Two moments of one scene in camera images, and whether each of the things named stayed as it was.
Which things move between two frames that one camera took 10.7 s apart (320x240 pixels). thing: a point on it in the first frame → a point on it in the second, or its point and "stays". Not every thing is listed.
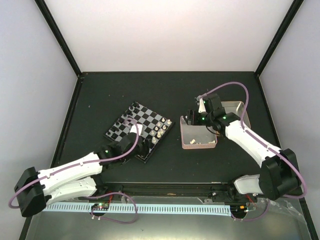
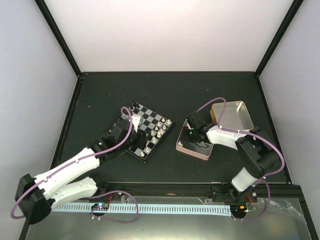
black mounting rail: x=168 y=189 stays
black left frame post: x=58 y=34 stays
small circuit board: x=100 y=206 stays
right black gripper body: x=195 y=121 → x=190 y=136
